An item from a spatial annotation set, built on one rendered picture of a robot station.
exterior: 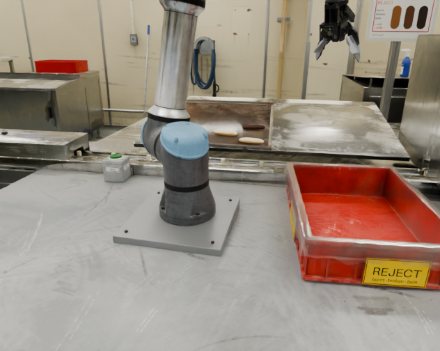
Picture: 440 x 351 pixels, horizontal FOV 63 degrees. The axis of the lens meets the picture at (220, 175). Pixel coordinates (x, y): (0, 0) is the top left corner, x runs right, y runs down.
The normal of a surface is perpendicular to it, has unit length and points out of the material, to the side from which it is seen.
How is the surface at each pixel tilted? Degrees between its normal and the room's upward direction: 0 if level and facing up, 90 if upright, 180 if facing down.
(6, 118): 90
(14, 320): 0
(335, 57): 90
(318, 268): 90
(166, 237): 3
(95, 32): 90
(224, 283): 0
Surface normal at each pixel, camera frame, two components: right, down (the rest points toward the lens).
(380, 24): -0.07, 0.36
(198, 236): 0.00, -0.92
